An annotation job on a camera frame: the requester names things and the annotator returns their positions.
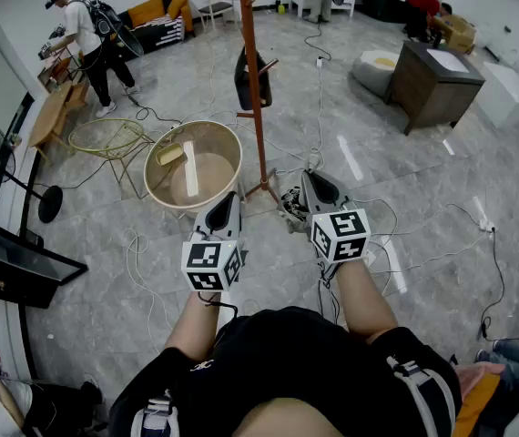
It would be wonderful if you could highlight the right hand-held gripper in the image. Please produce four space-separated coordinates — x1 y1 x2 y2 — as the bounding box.
301 170 372 265

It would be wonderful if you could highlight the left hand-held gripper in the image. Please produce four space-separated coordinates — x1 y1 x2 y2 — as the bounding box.
180 191 245 293

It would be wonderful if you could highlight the brown wooden coat rack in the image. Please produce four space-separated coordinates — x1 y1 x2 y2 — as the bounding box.
235 0 281 205

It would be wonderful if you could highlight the person's right forearm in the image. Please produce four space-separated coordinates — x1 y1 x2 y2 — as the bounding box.
334 259 400 345

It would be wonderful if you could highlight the person's left forearm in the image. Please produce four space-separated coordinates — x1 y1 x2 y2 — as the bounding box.
164 289 224 363

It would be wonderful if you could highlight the round beige basket table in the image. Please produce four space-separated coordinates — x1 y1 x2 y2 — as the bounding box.
143 119 244 220

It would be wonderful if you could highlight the yellow block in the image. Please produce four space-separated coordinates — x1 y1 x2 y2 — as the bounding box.
156 142 186 167

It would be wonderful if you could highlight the egg-shaped beanbag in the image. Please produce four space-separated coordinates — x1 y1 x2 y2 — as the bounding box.
351 49 401 98

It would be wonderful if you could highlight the black hanging bag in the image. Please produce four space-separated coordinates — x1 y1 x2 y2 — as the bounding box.
233 46 273 112

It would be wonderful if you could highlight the dark wooden cabinet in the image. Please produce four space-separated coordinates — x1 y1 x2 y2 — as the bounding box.
384 40 487 137

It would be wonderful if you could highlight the person's black shirt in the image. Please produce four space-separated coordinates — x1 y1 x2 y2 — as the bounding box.
108 306 463 437

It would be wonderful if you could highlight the white paper sheet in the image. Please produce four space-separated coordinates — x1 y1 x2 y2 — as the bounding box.
425 47 470 74

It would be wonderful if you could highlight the striped black white blanket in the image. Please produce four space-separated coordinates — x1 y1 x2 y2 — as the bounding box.
143 14 187 47

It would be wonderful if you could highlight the dark curved counter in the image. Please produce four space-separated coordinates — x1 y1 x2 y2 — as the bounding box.
358 0 410 23

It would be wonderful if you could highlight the light wooden coffee table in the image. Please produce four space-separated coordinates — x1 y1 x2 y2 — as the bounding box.
27 79 91 166

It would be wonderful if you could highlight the white box cabinet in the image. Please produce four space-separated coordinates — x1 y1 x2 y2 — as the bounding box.
473 61 519 129

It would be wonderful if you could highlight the black and orange sofa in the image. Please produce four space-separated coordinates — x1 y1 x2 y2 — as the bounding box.
116 0 196 56

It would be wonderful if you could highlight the white wooden chair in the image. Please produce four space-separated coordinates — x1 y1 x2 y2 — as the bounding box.
198 0 238 34

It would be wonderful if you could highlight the cardboard box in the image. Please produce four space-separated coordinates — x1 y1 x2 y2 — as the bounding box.
432 14 477 55

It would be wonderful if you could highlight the person's leg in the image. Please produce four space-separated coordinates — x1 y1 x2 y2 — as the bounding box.
231 397 347 437

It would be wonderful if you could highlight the black glass-top cabinet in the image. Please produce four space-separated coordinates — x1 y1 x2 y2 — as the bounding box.
0 218 89 310

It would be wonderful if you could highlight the small wooden side table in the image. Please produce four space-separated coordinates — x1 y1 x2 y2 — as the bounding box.
36 46 87 93

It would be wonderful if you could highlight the orange cloth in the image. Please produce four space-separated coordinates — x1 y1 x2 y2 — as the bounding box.
453 373 502 437

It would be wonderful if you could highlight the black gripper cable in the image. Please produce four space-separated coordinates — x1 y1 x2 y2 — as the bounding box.
316 261 343 323
197 290 239 320

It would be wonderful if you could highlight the yellow wire chair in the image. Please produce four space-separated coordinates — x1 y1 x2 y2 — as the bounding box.
67 117 157 199

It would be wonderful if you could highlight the black oval frame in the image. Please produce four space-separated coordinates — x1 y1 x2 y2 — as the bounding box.
112 24 145 58

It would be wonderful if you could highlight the person's grey harness strap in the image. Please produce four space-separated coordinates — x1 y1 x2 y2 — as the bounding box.
130 391 181 437
386 355 457 437

